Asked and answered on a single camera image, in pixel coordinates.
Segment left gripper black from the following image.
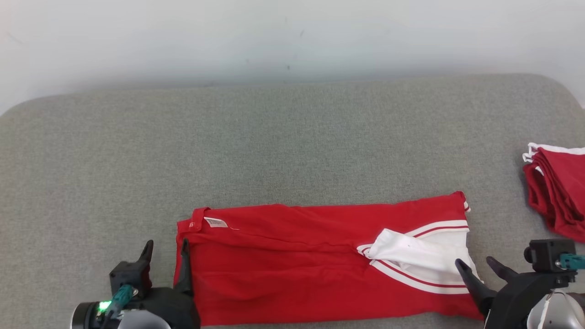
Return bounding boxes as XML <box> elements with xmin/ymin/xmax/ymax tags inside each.
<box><xmin>70</xmin><ymin>238</ymin><xmax>202</xmax><ymax>329</ymax></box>

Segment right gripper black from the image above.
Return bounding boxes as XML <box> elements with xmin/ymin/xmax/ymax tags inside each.
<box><xmin>454</xmin><ymin>256</ymin><xmax>577</xmax><ymax>329</ymax></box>

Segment red white shorts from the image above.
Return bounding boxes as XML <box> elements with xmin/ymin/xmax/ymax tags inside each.
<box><xmin>522</xmin><ymin>142</ymin><xmax>585</xmax><ymax>243</ymax></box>

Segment red white basketball jersey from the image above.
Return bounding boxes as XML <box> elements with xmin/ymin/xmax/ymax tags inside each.
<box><xmin>173</xmin><ymin>191</ymin><xmax>485</xmax><ymax>326</ymax></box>

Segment teal left camera connector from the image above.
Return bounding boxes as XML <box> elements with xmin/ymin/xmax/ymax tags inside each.
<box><xmin>106</xmin><ymin>284</ymin><xmax>138</xmax><ymax>318</ymax></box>

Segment teal camera connector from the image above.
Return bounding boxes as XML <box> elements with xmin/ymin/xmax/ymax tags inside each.
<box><xmin>106</xmin><ymin>284</ymin><xmax>138</xmax><ymax>318</ymax></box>
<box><xmin>559</xmin><ymin>253</ymin><xmax>585</xmax><ymax>271</ymax></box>

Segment teal right camera connector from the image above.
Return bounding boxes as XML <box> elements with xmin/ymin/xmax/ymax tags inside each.
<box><xmin>559</xmin><ymin>253</ymin><xmax>585</xmax><ymax>271</ymax></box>

